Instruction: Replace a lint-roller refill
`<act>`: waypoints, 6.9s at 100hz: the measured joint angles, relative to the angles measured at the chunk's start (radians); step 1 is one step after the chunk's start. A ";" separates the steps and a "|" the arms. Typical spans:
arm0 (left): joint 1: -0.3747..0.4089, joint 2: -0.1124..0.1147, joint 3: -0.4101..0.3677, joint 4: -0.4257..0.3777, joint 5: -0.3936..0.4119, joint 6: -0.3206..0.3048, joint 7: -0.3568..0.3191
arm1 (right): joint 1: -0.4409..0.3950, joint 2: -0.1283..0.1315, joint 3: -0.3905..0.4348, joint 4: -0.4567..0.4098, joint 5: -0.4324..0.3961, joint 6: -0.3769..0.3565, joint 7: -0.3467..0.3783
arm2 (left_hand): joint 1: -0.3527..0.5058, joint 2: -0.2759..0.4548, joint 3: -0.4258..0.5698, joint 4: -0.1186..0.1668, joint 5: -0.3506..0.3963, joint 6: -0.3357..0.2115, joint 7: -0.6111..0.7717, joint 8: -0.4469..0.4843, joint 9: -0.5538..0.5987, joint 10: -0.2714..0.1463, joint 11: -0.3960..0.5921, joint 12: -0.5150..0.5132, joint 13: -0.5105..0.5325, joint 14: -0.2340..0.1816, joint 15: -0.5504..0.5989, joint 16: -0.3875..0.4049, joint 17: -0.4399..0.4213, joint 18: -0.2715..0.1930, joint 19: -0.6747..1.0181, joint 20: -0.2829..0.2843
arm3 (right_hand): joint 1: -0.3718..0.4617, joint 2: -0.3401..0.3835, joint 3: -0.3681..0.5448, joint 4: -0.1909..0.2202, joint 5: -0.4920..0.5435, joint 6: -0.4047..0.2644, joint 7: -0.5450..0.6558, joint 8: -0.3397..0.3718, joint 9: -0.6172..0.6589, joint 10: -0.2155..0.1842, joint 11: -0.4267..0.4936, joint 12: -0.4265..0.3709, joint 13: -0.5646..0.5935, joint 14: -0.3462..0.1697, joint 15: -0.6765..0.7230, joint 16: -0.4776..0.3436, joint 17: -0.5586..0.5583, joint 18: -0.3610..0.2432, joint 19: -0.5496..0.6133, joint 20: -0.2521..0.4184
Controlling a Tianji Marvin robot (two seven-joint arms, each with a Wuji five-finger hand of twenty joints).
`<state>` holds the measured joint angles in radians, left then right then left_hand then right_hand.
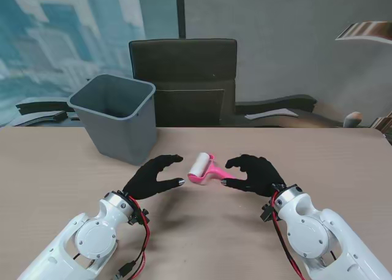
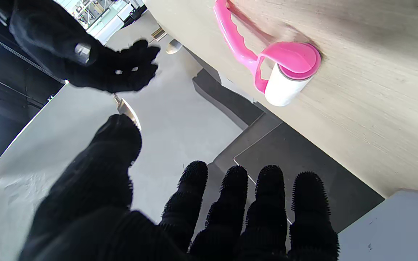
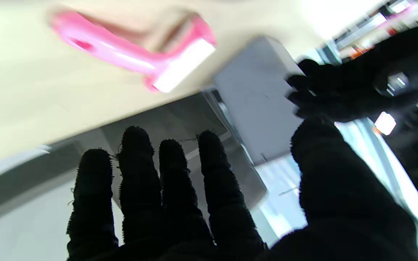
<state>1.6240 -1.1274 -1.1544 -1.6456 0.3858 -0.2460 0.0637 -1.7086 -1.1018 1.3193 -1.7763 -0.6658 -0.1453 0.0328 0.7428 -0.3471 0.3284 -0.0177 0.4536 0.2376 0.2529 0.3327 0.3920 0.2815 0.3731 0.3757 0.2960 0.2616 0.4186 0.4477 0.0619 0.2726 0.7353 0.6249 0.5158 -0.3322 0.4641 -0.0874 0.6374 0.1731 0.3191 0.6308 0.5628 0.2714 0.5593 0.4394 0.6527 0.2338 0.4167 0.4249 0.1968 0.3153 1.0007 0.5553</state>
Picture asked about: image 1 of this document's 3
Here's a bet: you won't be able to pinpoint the grey plastic waste bin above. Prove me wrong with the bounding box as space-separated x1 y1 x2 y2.
67 74 158 166

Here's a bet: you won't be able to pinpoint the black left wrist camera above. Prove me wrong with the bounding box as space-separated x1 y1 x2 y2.
128 208 150 226

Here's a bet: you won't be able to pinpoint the grey orange round object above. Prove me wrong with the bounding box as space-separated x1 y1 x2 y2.
342 111 364 128

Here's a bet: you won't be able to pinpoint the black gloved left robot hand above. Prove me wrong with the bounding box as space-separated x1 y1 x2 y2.
122 154 186 201

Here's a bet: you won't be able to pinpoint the white paper sheet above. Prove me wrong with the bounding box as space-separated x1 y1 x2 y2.
244 108 300 121

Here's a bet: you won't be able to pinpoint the black curved panel stack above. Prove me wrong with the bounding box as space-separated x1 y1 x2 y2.
15 96 74 116

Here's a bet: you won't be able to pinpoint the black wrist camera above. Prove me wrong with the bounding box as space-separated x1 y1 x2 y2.
260 200 276 222
128 208 150 226

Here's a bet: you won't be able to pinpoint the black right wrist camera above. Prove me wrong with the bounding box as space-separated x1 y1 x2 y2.
260 200 276 222

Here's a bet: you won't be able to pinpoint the red black right arm cables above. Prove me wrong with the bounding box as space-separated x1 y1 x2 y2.
271 191 307 280

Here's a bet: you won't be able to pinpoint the black window post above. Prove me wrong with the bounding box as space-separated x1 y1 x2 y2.
176 0 187 39

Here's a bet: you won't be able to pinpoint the black office chair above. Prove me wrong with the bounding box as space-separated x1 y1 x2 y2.
128 38 238 127

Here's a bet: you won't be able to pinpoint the white lint roller refill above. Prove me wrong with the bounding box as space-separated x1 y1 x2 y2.
188 152 211 177

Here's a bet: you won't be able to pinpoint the red black arm cables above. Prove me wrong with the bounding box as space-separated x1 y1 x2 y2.
116 195 151 280
271 191 307 280

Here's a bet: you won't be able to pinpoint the wooden furniture corner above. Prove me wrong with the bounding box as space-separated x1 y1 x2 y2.
370 116 392 129

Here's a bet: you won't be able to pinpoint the red black left arm cables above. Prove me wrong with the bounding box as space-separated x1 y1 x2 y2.
116 195 151 280

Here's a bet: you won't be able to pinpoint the brown white curved shelf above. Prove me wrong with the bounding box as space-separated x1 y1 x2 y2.
334 21 392 45

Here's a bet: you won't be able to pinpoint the pink lint roller handle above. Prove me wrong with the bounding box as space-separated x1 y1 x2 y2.
187 153 236 186

